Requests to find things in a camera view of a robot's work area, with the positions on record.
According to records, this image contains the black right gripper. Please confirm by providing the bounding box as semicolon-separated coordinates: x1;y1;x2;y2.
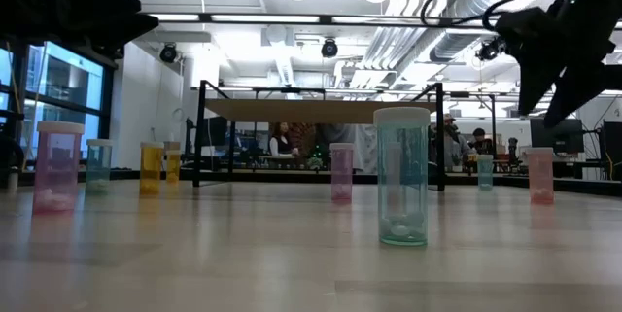
495;0;622;128

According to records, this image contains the silver ventilation duct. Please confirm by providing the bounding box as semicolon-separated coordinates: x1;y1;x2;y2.
427;0;536;64

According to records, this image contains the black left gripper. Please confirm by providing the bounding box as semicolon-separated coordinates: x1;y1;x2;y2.
28;0;160;59

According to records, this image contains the large glass window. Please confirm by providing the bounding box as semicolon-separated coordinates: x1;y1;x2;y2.
0;39;118;167

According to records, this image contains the person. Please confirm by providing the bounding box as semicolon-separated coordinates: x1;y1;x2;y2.
268;121;301;158
439;113;470;172
468;127;495;156

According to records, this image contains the black aluminium table frame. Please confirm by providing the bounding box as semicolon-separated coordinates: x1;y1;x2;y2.
0;168;622;197

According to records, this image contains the black computer monitor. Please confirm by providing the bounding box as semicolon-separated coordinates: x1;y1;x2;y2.
529;117;585;156
601;121;622;181

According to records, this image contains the black ceiling spotlight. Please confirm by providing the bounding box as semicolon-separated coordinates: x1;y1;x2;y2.
158;42;179;64
474;37;505;63
320;37;339;59

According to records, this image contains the black beam with light strips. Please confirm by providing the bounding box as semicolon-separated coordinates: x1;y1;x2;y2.
140;10;501;29

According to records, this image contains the orange medicine bottle white cap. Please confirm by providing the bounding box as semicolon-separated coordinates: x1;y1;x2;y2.
163;149;182;186
139;141;165;196

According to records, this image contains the small decorated green tree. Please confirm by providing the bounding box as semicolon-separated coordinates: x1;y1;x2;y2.
306;144;326;172

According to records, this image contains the wooden shelf black metal frame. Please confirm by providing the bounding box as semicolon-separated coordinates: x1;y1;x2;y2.
192;79;446;192

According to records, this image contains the teal medicine bottle white cap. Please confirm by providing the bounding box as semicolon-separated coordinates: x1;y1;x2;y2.
85;138;115;194
475;154;495;192
372;106;432;247

